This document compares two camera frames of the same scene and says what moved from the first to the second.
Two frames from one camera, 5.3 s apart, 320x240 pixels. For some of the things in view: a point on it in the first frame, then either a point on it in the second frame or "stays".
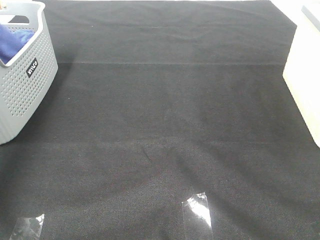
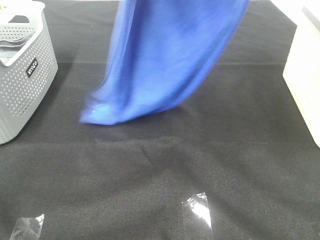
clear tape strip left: [28, 228] stays
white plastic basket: [301, 72] stays
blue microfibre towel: [11, 41] -> [163, 52]
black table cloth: [154, 99] stays
